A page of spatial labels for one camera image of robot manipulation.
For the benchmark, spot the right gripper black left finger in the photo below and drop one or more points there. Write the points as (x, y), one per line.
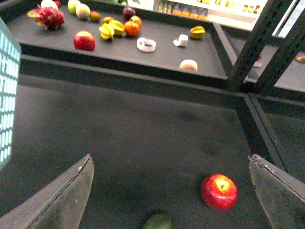
(59, 205)

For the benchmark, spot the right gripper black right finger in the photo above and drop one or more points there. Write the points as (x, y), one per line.
(281, 195)

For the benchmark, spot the light blue plastic basket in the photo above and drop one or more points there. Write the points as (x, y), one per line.
(10, 52)

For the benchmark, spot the shiny red apple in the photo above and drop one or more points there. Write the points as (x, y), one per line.
(219, 192)

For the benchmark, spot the green avocado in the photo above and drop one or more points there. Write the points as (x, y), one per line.
(158, 221)

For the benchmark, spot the pale peach near edge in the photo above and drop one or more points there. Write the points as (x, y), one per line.
(189, 65)

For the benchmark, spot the red apple on shelf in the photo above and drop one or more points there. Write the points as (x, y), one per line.
(83, 40)

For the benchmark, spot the yellow star fruit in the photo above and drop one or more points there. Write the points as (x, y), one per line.
(111, 29)
(197, 32)

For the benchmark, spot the yellow star fruit far right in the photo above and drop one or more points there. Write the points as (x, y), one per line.
(197, 32)

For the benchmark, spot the small white tape roll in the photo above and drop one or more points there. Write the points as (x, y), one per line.
(181, 41)

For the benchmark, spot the pink dragon fruit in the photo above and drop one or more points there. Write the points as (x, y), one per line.
(49, 17)

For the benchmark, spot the orange persimmon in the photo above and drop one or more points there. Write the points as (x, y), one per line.
(132, 29)

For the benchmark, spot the brown kiwi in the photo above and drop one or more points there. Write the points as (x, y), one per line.
(95, 17)
(107, 19)

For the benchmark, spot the green apple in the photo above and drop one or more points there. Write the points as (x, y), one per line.
(72, 5)

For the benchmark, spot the white onion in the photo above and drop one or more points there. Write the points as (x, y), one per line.
(48, 3)

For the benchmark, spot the dark purple fruit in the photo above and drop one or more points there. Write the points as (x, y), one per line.
(128, 12)

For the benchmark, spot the black metal shelf post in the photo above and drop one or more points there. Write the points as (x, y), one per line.
(261, 33)

